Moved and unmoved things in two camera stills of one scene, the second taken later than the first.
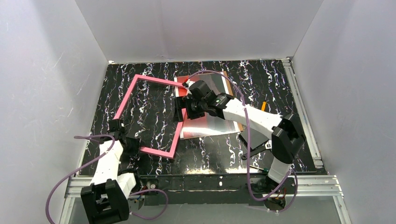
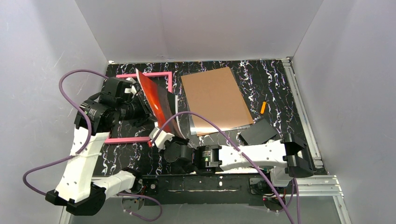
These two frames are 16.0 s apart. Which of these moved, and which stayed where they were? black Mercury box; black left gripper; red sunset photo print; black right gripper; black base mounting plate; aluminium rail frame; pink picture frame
Moved: red sunset photo print; black right gripper; pink picture frame; black left gripper
Stayed: black Mercury box; aluminium rail frame; black base mounting plate
